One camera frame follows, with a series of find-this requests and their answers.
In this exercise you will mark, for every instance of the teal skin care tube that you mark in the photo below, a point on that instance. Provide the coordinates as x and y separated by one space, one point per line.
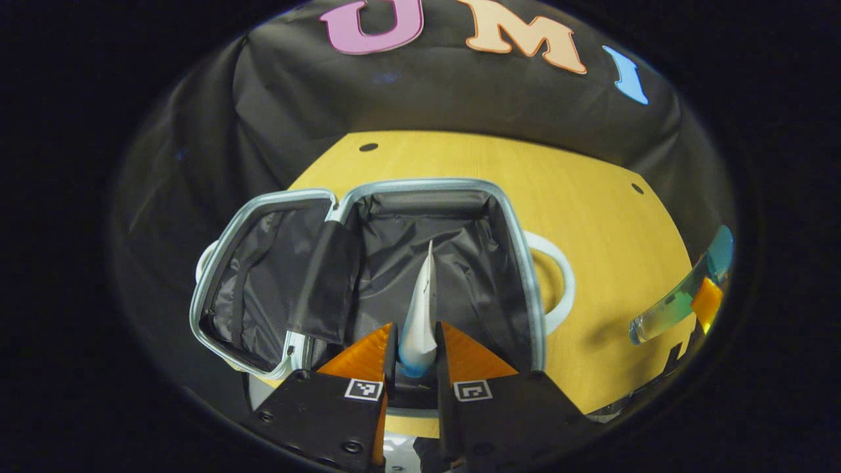
677 302

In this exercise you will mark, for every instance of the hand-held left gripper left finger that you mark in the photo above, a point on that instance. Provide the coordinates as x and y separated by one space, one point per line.
315 414

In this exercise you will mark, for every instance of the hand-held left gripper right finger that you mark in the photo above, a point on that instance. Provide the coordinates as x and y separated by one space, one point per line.
512 414

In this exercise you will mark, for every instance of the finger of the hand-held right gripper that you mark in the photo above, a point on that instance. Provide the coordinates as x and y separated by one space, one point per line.
706 302

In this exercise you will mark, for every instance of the white hard-shell suitcase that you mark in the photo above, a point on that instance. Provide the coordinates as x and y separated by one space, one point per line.
407 223

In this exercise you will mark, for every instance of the white skin care tube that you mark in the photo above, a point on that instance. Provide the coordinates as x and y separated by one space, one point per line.
420 322

